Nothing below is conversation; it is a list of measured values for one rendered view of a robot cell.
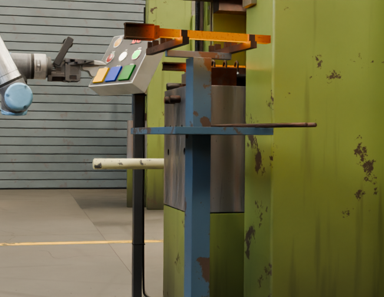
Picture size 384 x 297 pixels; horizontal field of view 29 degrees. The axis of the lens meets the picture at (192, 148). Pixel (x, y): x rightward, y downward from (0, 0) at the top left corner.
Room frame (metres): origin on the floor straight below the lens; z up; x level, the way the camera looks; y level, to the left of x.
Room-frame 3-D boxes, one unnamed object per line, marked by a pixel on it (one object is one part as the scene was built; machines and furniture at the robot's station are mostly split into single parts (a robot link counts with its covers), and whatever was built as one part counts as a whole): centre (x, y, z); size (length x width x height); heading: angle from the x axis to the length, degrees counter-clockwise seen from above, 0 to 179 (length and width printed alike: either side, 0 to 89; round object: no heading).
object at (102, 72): (3.32, 0.41, 1.01); 0.07 x 0.05 x 0.07; 41
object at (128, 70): (3.17, 0.28, 1.01); 0.07 x 0.05 x 0.07; 41
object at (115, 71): (3.24, 0.34, 1.01); 0.07 x 0.05 x 0.07; 41
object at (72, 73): (2.66, 0.46, 0.97); 0.12 x 0.08 x 0.09; 106
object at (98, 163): (3.12, 0.20, 0.62); 0.44 x 0.05 x 0.05; 106
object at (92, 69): (2.67, 0.36, 0.98); 0.09 x 0.03 x 0.06; 106
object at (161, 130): (2.23, -0.02, 0.75); 0.40 x 0.30 x 0.02; 22
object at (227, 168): (2.81, -0.21, 0.69); 0.56 x 0.38 x 0.45; 106
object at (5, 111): (2.60, 0.63, 0.86); 0.12 x 0.09 x 0.12; 19
